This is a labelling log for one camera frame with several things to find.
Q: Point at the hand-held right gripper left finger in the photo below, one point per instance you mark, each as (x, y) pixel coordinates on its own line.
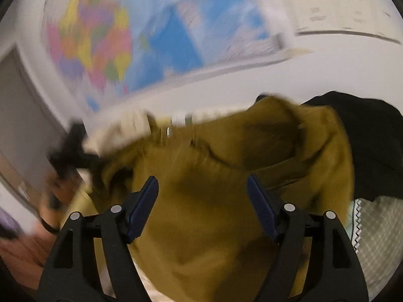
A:
(141, 207)

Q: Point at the colourful wall map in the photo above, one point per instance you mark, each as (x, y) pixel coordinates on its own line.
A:
(157, 31)

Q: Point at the person's left hand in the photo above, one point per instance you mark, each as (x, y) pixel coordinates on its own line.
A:
(52, 192)

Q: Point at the mustard brown garment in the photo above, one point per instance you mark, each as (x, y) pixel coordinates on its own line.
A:
(204, 226)

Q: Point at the cream garment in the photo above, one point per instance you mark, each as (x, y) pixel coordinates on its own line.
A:
(132, 124)

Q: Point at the white wall socket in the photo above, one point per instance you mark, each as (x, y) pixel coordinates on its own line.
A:
(308, 9)
(354, 11)

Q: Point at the grey wooden door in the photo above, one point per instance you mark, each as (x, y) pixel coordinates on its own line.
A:
(22, 116)

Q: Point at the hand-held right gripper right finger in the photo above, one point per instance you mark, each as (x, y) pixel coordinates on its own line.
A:
(263, 207)

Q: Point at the patterned bed sheet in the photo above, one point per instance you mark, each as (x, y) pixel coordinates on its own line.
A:
(377, 226)

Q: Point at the person's left forearm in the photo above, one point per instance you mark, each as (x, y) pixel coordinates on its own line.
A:
(25, 254)

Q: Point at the black garment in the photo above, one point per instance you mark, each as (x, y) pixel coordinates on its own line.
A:
(371, 138)

